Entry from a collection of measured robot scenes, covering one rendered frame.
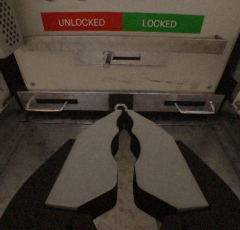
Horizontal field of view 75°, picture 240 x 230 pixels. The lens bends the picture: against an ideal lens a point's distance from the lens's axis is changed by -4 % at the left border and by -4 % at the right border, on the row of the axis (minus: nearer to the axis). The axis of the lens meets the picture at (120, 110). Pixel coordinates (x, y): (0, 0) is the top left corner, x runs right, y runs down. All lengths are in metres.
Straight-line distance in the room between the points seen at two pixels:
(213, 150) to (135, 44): 0.30
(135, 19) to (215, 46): 0.16
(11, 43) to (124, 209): 0.34
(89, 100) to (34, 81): 0.15
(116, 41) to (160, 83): 0.16
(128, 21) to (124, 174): 0.30
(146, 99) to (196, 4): 0.23
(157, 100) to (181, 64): 0.10
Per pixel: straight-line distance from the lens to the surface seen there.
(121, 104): 0.40
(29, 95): 0.48
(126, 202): 0.33
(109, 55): 0.36
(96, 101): 0.43
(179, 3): 0.37
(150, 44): 0.33
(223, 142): 0.47
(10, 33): 0.34
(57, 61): 0.41
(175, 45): 0.35
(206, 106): 0.49
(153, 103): 0.44
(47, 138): 0.44
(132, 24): 0.36
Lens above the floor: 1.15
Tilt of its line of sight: 40 degrees down
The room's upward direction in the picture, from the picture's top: 1 degrees clockwise
